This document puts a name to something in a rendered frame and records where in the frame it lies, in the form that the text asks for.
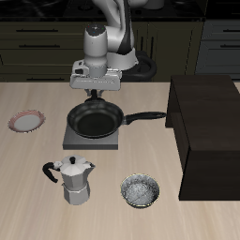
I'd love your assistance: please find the black frying pan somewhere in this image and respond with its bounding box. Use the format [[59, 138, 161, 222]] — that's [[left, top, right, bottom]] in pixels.
[[66, 100, 168, 140]]

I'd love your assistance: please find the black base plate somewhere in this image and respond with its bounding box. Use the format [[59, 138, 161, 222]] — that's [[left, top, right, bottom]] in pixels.
[[120, 50, 158, 81]]

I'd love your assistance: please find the dark grey stove plate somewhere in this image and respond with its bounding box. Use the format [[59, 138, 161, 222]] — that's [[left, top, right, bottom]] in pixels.
[[62, 123, 120, 151]]

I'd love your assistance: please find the dark wooden cabinet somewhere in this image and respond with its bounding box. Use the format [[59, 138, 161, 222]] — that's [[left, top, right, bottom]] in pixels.
[[164, 74, 240, 202]]

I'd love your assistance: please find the silver moka pot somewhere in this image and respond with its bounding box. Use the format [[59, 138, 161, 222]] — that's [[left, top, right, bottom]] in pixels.
[[41, 155, 97, 206]]

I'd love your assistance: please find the grey speckled bowl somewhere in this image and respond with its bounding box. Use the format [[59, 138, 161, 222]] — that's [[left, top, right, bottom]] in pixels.
[[120, 173, 161, 209]]

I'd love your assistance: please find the small pink fluted dish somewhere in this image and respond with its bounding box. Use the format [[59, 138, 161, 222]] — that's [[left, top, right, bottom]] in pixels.
[[7, 109, 47, 133]]

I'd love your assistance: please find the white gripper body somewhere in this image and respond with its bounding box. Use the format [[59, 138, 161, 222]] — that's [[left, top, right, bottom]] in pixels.
[[68, 68, 123, 90]]

